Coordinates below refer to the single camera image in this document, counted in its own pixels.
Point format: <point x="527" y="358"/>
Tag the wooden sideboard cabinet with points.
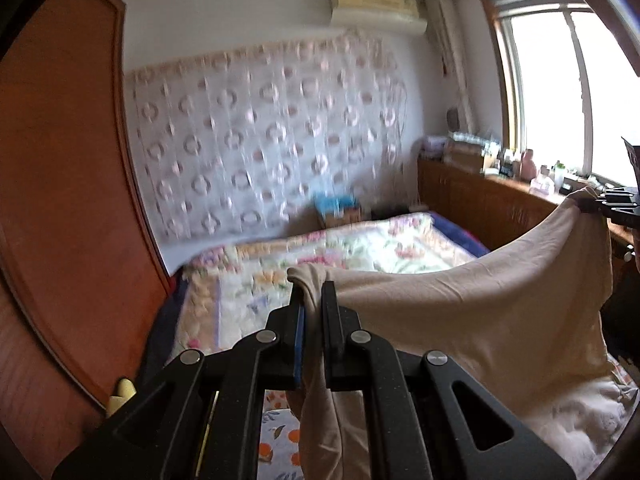
<point x="475" y="200"/>

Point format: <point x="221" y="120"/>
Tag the wall air conditioner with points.
<point x="375" y="7"/>

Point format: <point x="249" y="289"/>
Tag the brown cardboard box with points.
<point x="467" y="160"/>

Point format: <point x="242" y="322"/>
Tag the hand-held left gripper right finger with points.
<point x="332" y="340"/>

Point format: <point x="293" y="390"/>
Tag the wooden headboard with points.
<point x="65" y="185"/>

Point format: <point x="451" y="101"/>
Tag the green capped bottle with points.
<point x="560" y="177"/>

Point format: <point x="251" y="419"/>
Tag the white patterned side curtain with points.
<point x="450" y="60"/>

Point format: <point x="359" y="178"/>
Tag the floral blanket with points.
<point x="350" y="245"/>

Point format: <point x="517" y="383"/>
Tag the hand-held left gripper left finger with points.
<point x="300" y="340"/>

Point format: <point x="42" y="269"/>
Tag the pink bottle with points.
<point x="528" y="166"/>

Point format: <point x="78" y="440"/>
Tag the cardboard box with blue items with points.
<point x="335" y="215"/>

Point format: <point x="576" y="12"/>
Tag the pink tissue pack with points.
<point x="542" y="186"/>

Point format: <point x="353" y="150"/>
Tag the window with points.
<point x="550" y="85"/>

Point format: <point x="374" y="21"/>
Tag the circle pattern sheer curtain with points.
<point x="250" y="135"/>

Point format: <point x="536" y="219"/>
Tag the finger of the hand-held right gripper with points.
<point x="617" y="212"/>
<point x="622" y="193"/>

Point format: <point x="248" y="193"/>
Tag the yellow plush toy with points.
<point x="122" y="392"/>

